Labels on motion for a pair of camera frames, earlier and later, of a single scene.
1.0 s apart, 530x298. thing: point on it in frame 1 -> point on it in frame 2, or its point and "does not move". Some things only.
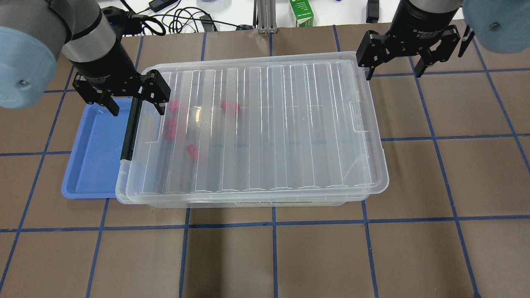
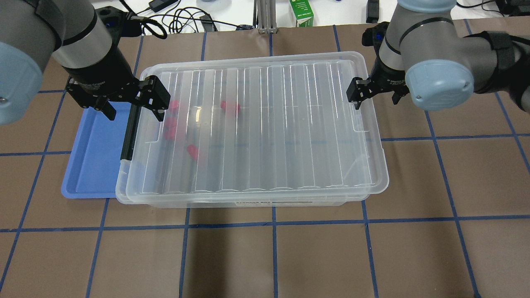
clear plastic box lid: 304,123 does not move
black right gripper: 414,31 -> 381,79
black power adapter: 372,11 does not move
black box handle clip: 127,150 does not move
